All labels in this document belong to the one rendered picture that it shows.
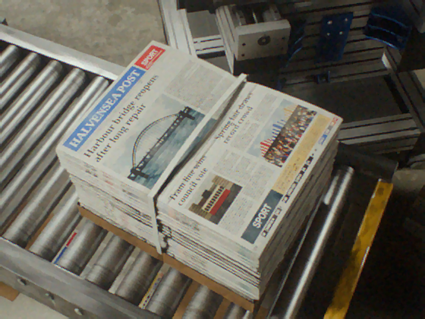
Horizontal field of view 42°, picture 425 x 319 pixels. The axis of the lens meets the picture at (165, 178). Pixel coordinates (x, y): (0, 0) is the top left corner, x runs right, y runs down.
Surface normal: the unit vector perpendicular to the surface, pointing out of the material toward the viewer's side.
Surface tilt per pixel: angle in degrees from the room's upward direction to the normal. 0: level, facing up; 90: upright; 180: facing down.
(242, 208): 1
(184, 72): 4
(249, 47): 90
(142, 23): 0
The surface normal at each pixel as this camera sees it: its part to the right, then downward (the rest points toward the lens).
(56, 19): -0.07, -0.56
